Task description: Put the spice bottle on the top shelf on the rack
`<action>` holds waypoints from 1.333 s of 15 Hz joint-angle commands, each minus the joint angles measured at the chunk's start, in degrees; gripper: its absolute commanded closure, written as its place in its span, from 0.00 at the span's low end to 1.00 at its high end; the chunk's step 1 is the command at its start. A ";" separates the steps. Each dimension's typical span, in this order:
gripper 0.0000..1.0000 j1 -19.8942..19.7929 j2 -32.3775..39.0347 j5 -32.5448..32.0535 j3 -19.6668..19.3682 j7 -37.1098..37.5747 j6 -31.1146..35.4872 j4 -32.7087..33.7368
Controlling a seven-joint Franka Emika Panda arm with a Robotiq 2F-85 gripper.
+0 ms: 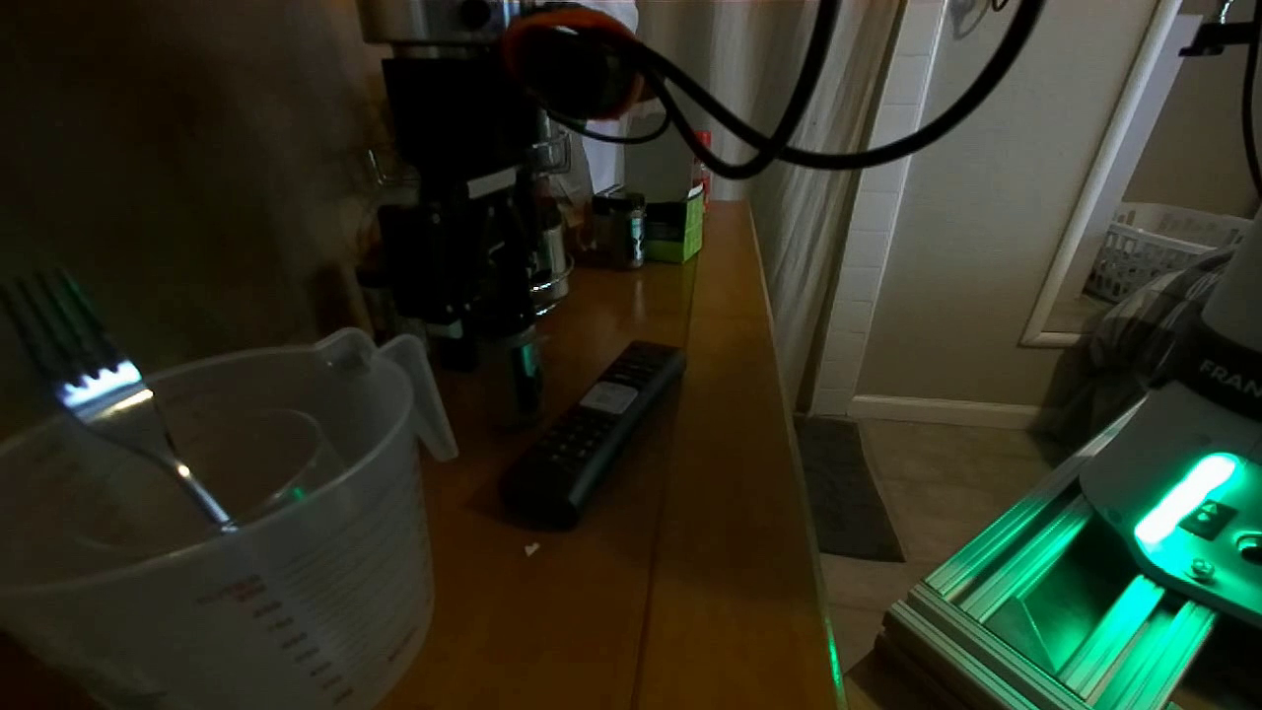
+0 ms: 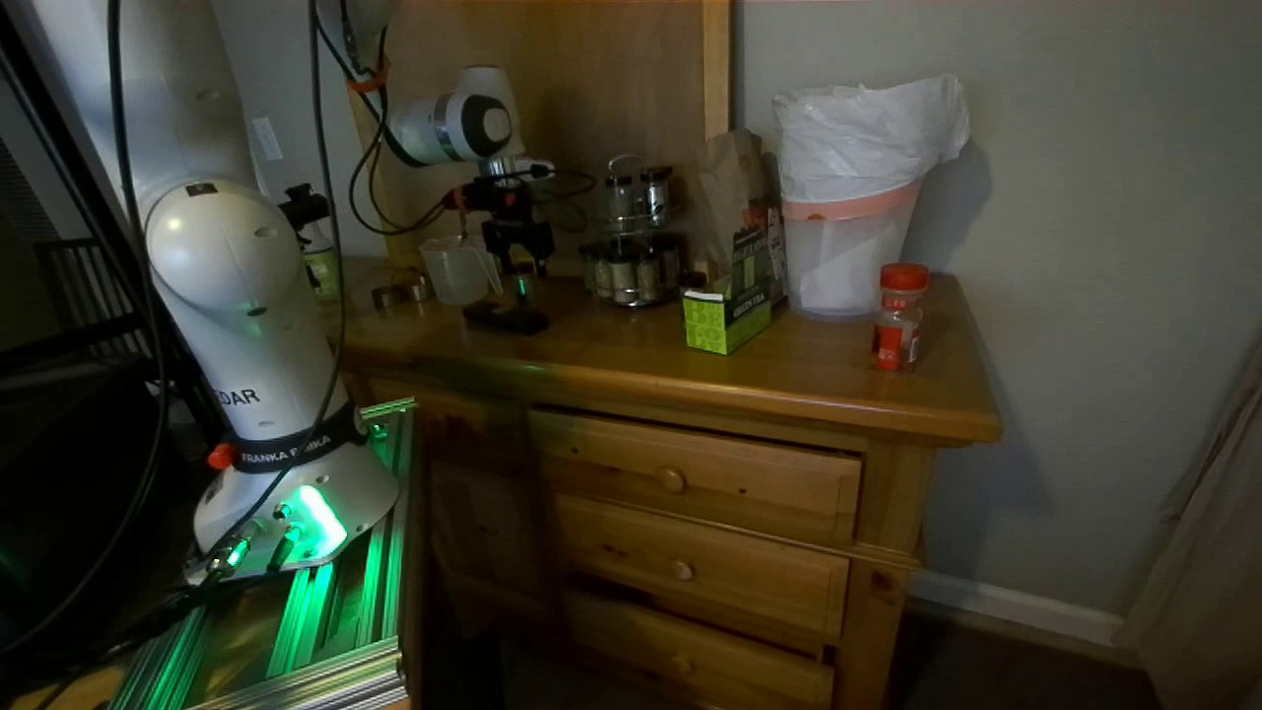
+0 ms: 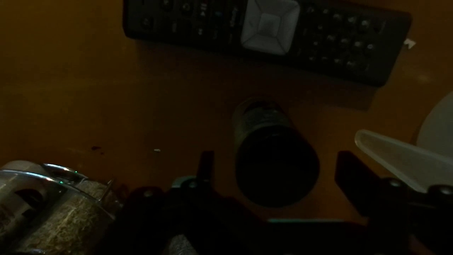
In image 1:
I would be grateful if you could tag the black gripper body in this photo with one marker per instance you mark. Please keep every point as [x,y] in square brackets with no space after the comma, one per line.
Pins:
[454,142]

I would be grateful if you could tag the black remote control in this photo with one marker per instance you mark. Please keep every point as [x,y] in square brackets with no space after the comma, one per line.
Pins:
[596,428]

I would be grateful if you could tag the metal fork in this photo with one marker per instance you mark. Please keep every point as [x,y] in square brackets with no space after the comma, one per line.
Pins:
[99,380]

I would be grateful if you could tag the clear plastic measuring jug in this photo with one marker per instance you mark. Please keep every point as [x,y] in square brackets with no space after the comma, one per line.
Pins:
[301,553]

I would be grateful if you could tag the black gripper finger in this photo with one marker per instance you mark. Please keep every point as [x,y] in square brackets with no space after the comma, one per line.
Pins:
[458,340]
[527,369]

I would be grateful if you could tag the grey checked cloth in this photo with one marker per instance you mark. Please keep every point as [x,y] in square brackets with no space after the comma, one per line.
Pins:
[1131,357]

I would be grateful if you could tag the dark floor mat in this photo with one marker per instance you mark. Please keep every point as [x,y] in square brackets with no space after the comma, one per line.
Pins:
[840,487]

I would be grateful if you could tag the white laundry basket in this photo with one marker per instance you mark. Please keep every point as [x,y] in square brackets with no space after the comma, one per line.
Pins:
[1165,251]

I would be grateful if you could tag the dark glass jar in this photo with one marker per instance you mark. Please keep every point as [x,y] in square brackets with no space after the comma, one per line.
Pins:
[615,231]

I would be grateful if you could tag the small white crumb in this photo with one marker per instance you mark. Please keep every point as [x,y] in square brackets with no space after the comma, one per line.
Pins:
[531,545]

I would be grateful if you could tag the green cardboard box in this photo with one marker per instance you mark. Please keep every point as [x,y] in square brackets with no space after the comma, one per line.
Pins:
[677,222]

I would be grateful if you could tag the white door frame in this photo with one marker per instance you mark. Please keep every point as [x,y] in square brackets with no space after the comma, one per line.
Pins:
[1106,182]

